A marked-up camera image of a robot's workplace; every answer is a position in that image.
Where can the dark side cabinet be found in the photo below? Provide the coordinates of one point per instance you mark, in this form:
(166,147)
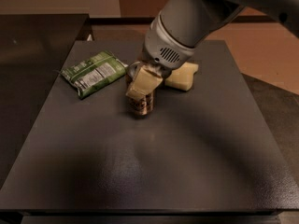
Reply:
(33,49)

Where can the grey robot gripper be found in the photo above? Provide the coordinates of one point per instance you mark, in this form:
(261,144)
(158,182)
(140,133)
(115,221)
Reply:
(162,48)

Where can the green jalapeno chip bag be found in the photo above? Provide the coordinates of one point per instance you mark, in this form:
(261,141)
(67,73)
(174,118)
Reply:
(93,74)

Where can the yellow sponge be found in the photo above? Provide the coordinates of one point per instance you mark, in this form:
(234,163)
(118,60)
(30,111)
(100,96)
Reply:
(182,78)

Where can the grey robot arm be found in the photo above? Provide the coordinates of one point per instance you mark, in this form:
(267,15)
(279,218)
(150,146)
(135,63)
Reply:
(179,28)

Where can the orange soda can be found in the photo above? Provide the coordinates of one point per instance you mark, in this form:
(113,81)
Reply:
(144,106)

